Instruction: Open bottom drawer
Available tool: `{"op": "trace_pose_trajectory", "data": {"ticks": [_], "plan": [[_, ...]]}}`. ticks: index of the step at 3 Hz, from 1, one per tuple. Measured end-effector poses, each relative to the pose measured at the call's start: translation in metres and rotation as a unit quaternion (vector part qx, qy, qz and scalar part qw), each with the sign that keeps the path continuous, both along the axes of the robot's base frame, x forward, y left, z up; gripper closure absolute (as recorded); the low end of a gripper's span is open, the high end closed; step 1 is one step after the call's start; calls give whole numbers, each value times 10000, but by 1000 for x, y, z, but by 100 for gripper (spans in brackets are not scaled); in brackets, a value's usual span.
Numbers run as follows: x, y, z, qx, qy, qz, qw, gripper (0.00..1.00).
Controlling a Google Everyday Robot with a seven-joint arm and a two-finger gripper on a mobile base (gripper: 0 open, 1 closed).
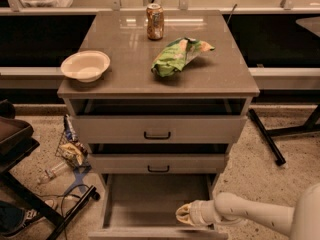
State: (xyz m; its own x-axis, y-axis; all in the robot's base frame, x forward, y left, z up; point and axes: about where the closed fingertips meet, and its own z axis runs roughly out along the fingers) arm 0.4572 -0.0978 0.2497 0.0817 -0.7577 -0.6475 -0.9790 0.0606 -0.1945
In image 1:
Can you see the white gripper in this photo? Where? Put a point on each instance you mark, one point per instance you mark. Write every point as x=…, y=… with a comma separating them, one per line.
x=200, y=212

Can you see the grey drawer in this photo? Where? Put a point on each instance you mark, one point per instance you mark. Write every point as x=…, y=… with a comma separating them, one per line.
x=152, y=163
x=143, y=206
x=158, y=129

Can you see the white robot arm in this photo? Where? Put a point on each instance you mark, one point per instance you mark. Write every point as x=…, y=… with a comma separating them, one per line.
x=301, y=222

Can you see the grey drawer cabinet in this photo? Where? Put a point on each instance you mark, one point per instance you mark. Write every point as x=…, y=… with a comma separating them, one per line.
x=216, y=83

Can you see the clear plastic bottle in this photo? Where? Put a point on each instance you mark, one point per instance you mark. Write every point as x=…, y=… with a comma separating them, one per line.
x=52, y=173

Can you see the green chip bag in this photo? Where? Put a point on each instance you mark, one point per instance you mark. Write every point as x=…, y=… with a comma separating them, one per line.
x=177, y=54

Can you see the sneaker shoe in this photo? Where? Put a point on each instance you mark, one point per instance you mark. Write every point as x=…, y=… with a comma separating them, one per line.
x=14, y=219

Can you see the white bowl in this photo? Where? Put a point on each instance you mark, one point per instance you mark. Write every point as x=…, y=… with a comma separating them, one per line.
x=85, y=66

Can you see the orange soda can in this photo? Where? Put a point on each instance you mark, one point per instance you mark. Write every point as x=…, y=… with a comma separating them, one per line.
x=155, y=21

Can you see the wire basket with snacks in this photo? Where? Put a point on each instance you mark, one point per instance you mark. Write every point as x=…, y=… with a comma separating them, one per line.
x=70, y=149

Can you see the black table leg frame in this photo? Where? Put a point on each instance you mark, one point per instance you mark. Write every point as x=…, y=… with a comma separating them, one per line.
x=311, y=125

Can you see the black cart frame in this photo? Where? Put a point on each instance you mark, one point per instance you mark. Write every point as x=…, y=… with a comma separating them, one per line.
x=67, y=188

